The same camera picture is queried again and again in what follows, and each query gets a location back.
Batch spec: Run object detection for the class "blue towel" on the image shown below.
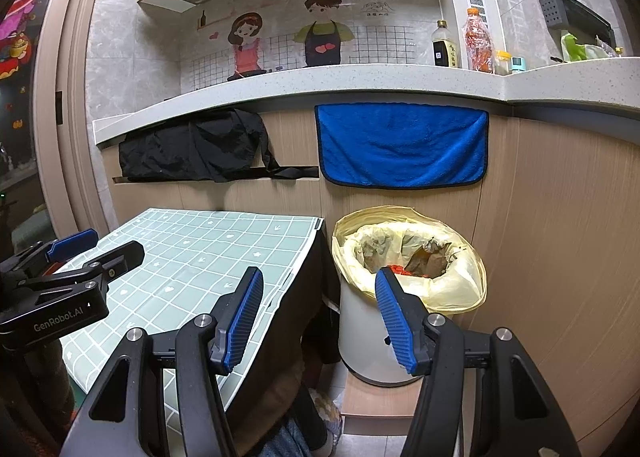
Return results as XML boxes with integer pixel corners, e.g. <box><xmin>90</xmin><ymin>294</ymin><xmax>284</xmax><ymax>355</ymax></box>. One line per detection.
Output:
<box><xmin>314</xmin><ymin>104</ymin><xmax>490</xmax><ymax>188</ymax></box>

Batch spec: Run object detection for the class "person's jeans leg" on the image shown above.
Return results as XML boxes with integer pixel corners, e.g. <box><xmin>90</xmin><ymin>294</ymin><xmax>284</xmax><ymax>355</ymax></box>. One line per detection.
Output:
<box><xmin>260</xmin><ymin>417</ymin><xmax>326</xmax><ymax>457</ymax></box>

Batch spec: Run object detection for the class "white trash bin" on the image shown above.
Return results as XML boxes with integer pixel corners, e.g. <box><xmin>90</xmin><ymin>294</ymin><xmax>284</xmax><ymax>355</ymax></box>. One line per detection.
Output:
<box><xmin>337</xmin><ymin>282</ymin><xmax>426</xmax><ymax>385</ymax></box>

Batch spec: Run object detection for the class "person's brown coat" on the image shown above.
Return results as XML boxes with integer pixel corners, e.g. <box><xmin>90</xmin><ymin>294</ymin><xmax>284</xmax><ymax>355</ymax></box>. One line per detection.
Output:
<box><xmin>222</xmin><ymin>327</ymin><xmax>311</xmax><ymax>438</ymax></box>

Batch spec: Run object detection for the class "black dish rack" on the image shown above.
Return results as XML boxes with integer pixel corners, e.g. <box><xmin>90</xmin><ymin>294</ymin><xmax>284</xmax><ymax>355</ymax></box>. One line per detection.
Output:
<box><xmin>562</xmin><ymin>0</ymin><xmax>616</xmax><ymax>45</ymax></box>

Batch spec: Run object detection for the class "grey stone countertop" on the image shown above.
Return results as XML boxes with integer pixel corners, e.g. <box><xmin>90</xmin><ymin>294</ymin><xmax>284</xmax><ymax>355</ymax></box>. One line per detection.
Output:
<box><xmin>92</xmin><ymin>55</ymin><xmax>640</xmax><ymax>150</ymax></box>

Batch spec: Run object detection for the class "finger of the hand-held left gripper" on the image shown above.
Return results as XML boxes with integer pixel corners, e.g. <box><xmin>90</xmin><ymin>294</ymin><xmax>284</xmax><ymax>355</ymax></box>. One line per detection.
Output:
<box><xmin>0</xmin><ymin>229</ymin><xmax>99</xmax><ymax>288</ymax></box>
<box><xmin>0</xmin><ymin>240</ymin><xmax>146</xmax><ymax>310</ymax></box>

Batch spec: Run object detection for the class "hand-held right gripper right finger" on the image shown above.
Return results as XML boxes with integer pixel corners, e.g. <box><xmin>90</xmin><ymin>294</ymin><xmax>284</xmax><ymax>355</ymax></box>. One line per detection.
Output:
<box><xmin>375</xmin><ymin>267</ymin><xmax>581</xmax><ymax>457</ymax></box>

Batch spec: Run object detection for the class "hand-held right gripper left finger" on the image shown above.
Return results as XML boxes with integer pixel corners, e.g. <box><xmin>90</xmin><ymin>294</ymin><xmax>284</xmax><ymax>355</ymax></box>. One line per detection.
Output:
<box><xmin>60</xmin><ymin>266</ymin><xmax>265</xmax><ymax>457</ymax></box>

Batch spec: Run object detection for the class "colourful door sticker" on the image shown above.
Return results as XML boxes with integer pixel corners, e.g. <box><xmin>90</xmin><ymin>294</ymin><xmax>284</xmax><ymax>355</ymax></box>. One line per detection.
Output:
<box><xmin>0</xmin><ymin>0</ymin><xmax>66</xmax><ymax>178</ymax></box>

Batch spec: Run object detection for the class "brown door frame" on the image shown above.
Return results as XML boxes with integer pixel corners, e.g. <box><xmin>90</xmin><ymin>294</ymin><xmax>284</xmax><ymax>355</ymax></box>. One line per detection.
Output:
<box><xmin>32</xmin><ymin>0</ymin><xmax>121</xmax><ymax>243</ymax></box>

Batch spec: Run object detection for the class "person's left forearm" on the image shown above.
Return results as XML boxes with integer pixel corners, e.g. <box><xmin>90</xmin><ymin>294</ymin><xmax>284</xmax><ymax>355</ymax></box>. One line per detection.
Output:
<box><xmin>0</xmin><ymin>337</ymin><xmax>71</xmax><ymax>457</ymax></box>

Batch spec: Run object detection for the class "black cloth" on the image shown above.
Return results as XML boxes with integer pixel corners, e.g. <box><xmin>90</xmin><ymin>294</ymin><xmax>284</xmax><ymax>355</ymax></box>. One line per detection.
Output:
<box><xmin>112</xmin><ymin>108</ymin><xmax>321</xmax><ymax>184</ymax></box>

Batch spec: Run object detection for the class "red drink bottle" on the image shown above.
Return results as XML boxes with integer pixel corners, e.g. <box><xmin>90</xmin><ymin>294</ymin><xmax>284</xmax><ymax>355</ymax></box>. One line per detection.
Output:
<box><xmin>462</xmin><ymin>7</ymin><xmax>496</xmax><ymax>74</ymax></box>

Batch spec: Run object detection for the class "green checked tablecloth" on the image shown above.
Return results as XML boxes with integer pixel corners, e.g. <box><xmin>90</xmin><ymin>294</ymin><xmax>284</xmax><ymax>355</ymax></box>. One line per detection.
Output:
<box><xmin>50</xmin><ymin>208</ymin><xmax>322</xmax><ymax>438</ymax></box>

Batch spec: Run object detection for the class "green white plastic bag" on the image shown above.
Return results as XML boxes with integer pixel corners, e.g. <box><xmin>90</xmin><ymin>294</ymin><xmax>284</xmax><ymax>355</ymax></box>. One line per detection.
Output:
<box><xmin>560</xmin><ymin>32</ymin><xmax>623</xmax><ymax>62</ymax></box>

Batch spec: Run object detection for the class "cartoon couple wall sticker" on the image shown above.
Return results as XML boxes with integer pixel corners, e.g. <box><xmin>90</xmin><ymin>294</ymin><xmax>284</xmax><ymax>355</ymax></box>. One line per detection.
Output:
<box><xmin>180</xmin><ymin>0</ymin><xmax>418</xmax><ymax>88</ymax></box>

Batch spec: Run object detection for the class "dark soy sauce bottle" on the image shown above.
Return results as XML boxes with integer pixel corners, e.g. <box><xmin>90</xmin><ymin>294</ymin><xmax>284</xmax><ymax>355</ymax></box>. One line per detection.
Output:
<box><xmin>431</xmin><ymin>19</ymin><xmax>458</xmax><ymax>68</ymax></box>

